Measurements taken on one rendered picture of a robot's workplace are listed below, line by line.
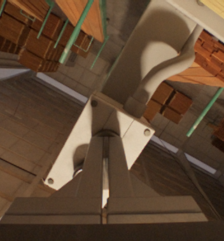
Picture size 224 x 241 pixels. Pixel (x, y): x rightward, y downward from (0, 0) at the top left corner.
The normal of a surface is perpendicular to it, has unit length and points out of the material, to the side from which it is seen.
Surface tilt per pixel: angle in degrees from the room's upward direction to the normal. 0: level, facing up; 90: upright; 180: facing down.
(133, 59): 90
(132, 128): 90
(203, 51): 90
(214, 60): 90
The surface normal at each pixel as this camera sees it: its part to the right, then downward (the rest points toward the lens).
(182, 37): 0.02, 0.27
